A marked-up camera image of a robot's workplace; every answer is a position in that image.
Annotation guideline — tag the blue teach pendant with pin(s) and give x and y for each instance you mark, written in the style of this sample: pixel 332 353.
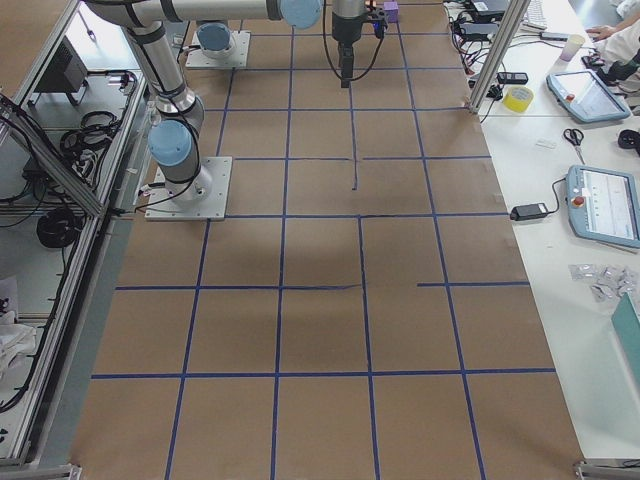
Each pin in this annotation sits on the blue teach pendant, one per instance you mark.
pixel 603 205
pixel 586 97

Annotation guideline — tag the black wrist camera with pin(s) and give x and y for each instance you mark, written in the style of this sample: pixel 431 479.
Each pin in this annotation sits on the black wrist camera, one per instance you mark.
pixel 377 17

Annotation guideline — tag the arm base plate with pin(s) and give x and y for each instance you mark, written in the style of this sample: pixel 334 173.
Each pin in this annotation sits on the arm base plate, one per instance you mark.
pixel 235 55
pixel 205 198

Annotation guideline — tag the bag of small parts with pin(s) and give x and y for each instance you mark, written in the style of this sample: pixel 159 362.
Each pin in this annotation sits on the bag of small parts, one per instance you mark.
pixel 606 282

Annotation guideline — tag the grey power brick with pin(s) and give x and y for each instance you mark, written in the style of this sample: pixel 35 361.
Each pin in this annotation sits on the grey power brick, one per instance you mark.
pixel 493 7

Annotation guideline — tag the blue teach pendant near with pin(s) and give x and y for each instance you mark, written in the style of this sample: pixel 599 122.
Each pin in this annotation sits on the blue teach pendant near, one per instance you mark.
pixel 603 205

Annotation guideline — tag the yellow tape roll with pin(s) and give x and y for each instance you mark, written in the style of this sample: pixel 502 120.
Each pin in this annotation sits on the yellow tape roll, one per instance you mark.
pixel 518 98

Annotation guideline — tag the black power adapter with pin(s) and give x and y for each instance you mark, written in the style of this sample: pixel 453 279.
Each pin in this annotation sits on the black power adapter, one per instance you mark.
pixel 528 212

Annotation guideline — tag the white cloth rag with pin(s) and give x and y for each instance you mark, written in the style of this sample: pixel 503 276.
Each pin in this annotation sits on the white cloth rag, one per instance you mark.
pixel 17 340

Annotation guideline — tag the person's white sleeved forearm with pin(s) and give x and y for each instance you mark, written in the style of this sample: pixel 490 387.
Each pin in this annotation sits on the person's white sleeved forearm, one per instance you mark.
pixel 622 45

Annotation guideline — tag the blue teach pendant far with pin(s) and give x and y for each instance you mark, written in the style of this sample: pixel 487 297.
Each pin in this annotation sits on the blue teach pendant far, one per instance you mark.
pixel 586 97

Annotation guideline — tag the aluminium frame post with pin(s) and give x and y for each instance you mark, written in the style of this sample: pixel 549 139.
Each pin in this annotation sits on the aluminium frame post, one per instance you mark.
pixel 508 27

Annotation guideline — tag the purple foam cube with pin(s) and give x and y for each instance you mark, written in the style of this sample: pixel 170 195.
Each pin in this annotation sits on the purple foam cube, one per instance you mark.
pixel 391 9

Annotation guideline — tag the lilac plastic cup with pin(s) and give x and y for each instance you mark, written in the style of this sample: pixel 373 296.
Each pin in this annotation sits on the lilac plastic cup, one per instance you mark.
pixel 572 46

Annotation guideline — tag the teal box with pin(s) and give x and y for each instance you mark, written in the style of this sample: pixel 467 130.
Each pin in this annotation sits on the teal box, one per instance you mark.
pixel 625 321

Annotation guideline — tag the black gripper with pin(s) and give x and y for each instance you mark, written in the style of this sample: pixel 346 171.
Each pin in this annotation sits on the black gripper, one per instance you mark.
pixel 345 31

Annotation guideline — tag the black handled scissors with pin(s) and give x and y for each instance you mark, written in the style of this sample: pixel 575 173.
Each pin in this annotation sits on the black handled scissors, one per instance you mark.
pixel 575 137

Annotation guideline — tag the person's hand at desk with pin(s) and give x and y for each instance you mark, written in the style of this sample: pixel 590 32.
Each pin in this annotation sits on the person's hand at desk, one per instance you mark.
pixel 601 32

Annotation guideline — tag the black remote phone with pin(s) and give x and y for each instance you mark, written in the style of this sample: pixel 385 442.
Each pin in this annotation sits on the black remote phone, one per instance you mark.
pixel 512 78

